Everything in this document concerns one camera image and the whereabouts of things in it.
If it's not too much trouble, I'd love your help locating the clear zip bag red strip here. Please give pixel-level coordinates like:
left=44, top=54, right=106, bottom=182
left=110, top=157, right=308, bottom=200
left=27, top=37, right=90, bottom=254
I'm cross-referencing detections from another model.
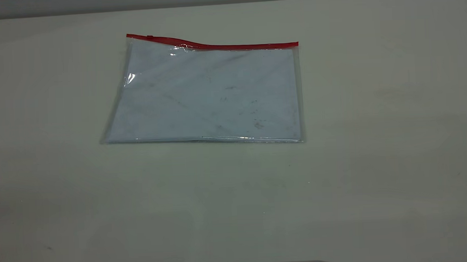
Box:
left=95, top=26, right=306, bottom=153

